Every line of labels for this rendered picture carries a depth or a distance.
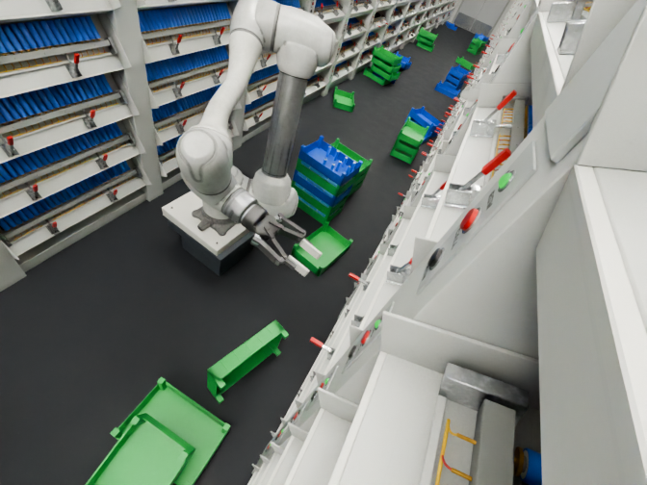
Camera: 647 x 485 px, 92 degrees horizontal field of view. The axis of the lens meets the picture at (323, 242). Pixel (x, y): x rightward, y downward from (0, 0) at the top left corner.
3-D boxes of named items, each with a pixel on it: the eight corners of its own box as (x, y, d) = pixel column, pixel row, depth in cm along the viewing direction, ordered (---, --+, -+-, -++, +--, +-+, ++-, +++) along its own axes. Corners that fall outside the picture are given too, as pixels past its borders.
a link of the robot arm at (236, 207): (219, 218, 87) (235, 231, 87) (225, 198, 80) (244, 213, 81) (239, 202, 93) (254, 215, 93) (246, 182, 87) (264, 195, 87)
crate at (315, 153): (297, 157, 176) (300, 145, 170) (318, 146, 189) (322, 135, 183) (340, 186, 169) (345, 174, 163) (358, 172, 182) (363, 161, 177)
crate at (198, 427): (115, 438, 102) (109, 433, 96) (164, 383, 116) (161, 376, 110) (188, 493, 98) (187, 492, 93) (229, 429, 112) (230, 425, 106)
